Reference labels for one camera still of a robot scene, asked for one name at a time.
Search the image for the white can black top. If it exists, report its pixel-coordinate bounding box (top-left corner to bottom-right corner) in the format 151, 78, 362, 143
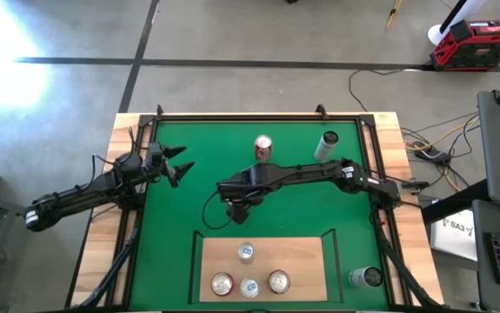
347, 265, 384, 290
312, 130, 340, 163

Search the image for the black floor cable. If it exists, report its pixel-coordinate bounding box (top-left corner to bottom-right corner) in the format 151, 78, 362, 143
347, 67, 427, 113

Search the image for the white floor stand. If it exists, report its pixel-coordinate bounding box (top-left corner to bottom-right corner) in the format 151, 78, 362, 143
426, 0, 489, 47

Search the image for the yellow stick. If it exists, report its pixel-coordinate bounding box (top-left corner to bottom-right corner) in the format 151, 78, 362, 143
383, 0, 403, 32

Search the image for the green table mat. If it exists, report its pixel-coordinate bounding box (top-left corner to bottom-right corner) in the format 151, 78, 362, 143
128, 120, 390, 310

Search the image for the red black tool case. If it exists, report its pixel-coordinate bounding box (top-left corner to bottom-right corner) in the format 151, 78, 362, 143
428, 17, 500, 73

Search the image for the grey side table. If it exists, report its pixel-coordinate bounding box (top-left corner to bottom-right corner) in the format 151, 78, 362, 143
0, 186, 44, 305

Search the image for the red Coca-Cola can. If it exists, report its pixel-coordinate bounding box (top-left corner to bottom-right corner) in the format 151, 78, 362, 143
268, 270, 291, 295
210, 271, 235, 298
253, 133, 274, 164

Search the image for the black power strip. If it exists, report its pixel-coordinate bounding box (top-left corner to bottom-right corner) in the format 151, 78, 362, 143
412, 141, 450, 163

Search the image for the black rig frame strut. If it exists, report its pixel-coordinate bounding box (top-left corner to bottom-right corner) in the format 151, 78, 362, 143
75, 225, 142, 310
373, 216, 444, 310

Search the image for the yellow cable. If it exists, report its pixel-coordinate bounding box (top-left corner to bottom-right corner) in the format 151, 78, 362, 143
403, 115, 481, 192

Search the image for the black table frame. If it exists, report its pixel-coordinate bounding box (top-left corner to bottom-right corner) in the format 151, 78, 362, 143
101, 111, 411, 312

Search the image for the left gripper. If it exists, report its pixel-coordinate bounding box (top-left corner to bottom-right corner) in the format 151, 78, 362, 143
143, 141, 196, 183

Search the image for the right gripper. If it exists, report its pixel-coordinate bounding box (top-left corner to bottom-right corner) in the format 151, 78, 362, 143
216, 167, 263, 226

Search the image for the blue Red Bull can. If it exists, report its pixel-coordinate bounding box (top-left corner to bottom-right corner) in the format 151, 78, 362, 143
236, 242, 256, 265
239, 277, 260, 299

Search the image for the white paper sign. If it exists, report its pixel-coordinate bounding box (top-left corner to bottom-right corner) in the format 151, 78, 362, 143
430, 208, 479, 262

